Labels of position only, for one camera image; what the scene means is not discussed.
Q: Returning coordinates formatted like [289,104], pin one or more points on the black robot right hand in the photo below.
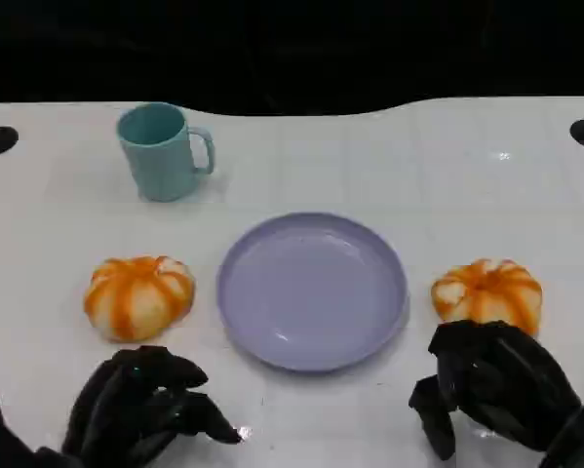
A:
[511,380]

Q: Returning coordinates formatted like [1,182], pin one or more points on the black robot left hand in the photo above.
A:
[121,400]

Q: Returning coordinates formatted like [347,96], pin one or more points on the orange white toy bread roll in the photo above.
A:
[135,302]
[486,292]

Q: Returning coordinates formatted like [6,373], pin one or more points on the lilac plate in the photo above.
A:
[311,292]

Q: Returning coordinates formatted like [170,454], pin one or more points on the pale green mug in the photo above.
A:
[160,166]

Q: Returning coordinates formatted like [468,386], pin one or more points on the black backdrop cloth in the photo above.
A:
[291,49]

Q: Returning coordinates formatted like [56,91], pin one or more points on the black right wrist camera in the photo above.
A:
[581,439]

